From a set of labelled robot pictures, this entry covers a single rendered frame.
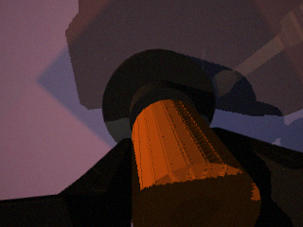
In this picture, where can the orange ridged cylinder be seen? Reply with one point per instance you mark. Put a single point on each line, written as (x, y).
(184, 176)

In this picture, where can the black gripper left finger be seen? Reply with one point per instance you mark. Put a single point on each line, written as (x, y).
(101, 197)

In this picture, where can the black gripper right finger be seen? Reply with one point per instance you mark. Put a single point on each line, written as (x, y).
(276, 171)

